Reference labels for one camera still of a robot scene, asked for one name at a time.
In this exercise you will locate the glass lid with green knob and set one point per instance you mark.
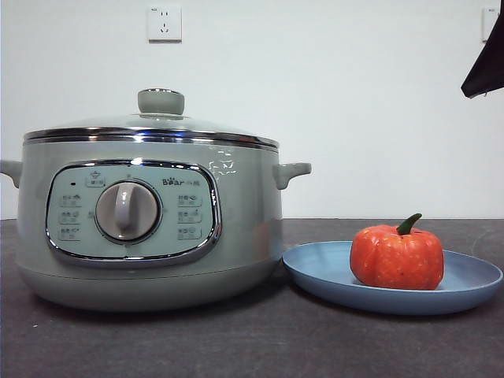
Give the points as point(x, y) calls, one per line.
point(161, 103)

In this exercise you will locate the blue plate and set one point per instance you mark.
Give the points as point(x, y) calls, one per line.
point(315, 267)

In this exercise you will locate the white wall socket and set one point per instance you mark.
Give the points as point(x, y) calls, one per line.
point(487, 23)
point(165, 23)

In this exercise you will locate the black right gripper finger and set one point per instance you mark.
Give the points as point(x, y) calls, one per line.
point(488, 75)

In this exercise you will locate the pale green electric steamer pot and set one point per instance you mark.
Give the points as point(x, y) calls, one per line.
point(236, 236)

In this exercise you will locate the orange pumpkin with green stem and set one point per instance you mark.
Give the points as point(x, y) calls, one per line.
point(397, 260)

